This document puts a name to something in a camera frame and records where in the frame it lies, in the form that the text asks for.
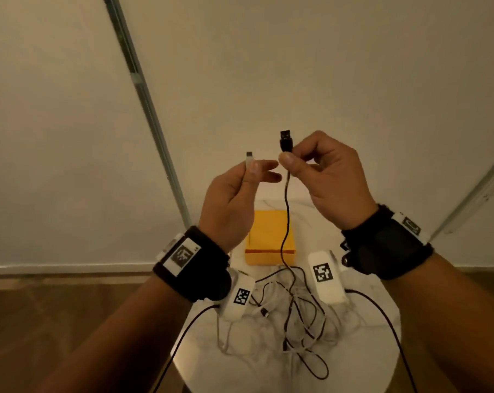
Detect person's right hand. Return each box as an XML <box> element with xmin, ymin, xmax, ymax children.
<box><xmin>278</xmin><ymin>130</ymin><xmax>380</xmax><ymax>231</ymax></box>

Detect person's left hand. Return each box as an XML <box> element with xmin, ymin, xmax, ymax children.
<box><xmin>197</xmin><ymin>159</ymin><xmax>284</xmax><ymax>254</ymax></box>

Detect yellow box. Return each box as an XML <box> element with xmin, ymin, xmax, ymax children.
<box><xmin>245</xmin><ymin>210</ymin><xmax>297</xmax><ymax>266</ymax></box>

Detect person's right forearm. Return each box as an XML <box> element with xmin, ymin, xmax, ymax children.
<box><xmin>380</xmin><ymin>252</ymin><xmax>494</xmax><ymax>393</ymax></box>

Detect person's left forearm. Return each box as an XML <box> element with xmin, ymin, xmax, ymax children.
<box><xmin>34</xmin><ymin>273</ymin><xmax>195</xmax><ymax>393</ymax></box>

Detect black left wristband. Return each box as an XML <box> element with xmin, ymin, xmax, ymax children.
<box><xmin>153</xmin><ymin>225</ymin><xmax>233</xmax><ymax>303</ymax></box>

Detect black wristband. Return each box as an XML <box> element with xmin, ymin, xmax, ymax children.
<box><xmin>340</xmin><ymin>204</ymin><xmax>435</xmax><ymax>281</ymax></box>
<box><xmin>153</xmin><ymin>225</ymin><xmax>233</xmax><ymax>303</ymax></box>

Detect black right wristband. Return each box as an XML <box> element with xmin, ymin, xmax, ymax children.
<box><xmin>340</xmin><ymin>204</ymin><xmax>435</xmax><ymax>281</ymax></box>

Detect white baseboard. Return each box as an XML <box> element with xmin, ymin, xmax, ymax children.
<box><xmin>0</xmin><ymin>260</ymin><xmax>160</xmax><ymax>277</ymax></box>

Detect white marble table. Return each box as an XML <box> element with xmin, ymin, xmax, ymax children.
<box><xmin>169</xmin><ymin>196</ymin><xmax>403</xmax><ymax>393</ymax></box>

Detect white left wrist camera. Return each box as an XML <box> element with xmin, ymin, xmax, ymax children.
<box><xmin>219</xmin><ymin>270</ymin><xmax>256</xmax><ymax>323</ymax></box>

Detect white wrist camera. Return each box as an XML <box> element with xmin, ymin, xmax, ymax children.
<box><xmin>307</xmin><ymin>250</ymin><xmax>349</xmax><ymax>306</ymax></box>
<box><xmin>219</xmin><ymin>270</ymin><xmax>256</xmax><ymax>323</ymax></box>

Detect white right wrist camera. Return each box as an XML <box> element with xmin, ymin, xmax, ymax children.
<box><xmin>307</xmin><ymin>250</ymin><xmax>349</xmax><ymax>306</ymax></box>

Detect slotted metal wall rail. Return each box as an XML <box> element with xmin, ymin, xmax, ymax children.
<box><xmin>429</xmin><ymin>149</ymin><xmax>494</xmax><ymax>242</ymax></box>
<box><xmin>102</xmin><ymin>0</ymin><xmax>192</xmax><ymax>229</ymax></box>

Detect black left camera cable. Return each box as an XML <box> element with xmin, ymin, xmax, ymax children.
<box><xmin>150</xmin><ymin>303</ymin><xmax>221</xmax><ymax>393</ymax></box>

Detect black camera cable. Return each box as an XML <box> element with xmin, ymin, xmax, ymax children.
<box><xmin>344</xmin><ymin>288</ymin><xmax>419</xmax><ymax>393</ymax></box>
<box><xmin>150</xmin><ymin>303</ymin><xmax>221</xmax><ymax>393</ymax></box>

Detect black right camera cable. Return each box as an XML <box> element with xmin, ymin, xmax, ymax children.
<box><xmin>344</xmin><ymin>288</ymin><xmax>419</xmax><ymax>393</ymax></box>

